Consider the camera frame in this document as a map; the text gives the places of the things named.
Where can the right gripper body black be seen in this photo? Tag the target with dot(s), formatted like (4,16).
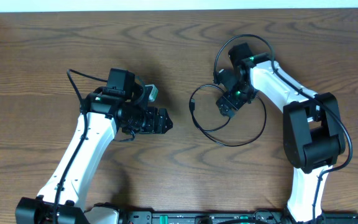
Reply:
(236,98)

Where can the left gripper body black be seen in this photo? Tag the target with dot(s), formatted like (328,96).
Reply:
(143,119)

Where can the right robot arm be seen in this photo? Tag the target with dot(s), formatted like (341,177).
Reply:
(313,134)

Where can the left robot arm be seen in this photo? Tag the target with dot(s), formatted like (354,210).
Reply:
(121,104)

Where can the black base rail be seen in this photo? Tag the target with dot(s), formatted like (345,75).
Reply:
(197,217)

